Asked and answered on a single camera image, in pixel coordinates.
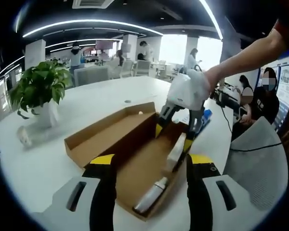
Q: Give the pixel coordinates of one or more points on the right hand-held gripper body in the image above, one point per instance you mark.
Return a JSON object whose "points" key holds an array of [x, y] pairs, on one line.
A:
{"points": [[187, 91]]}

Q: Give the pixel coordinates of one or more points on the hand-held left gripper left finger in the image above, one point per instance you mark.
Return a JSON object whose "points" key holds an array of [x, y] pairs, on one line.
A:
{"points": [[103, 192]]}

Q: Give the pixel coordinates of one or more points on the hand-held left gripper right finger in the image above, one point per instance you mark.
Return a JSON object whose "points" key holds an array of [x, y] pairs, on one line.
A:
{"points": [[200, 197]]}

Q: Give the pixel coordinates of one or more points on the blue soft packet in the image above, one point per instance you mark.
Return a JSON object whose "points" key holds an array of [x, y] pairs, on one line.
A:
{"points": [[206, 115]]}

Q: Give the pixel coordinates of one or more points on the white blue carton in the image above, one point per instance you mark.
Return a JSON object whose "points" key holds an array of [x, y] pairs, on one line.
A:
{"points": [[177, 151]]}

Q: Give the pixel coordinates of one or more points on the white spray bottle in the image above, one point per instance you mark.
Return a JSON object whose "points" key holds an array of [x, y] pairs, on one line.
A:
{"points": [[151, 195]]}

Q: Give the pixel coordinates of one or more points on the brown cardboard shoe box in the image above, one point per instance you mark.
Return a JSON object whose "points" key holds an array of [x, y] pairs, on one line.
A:
{"points": [[106, 137]]}

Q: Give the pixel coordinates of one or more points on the grey mesh office chair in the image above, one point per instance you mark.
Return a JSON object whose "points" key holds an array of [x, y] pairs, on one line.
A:
{"points": [[257, 168]]}

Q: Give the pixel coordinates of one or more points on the white paper cup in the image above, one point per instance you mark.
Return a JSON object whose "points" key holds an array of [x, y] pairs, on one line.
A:
{"points": [[24, 137]]}

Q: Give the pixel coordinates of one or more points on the potted green plant white pot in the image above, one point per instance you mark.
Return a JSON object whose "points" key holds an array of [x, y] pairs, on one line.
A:
{"points": [[41, 84]]}

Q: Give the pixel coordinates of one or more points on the ceiling air vent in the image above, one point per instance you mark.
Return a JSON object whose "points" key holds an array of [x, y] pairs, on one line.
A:
{"points": [[94, 3]]}

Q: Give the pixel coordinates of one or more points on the purple wall screen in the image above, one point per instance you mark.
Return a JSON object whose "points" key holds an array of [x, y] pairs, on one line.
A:
{"points": [[104, 44]]}

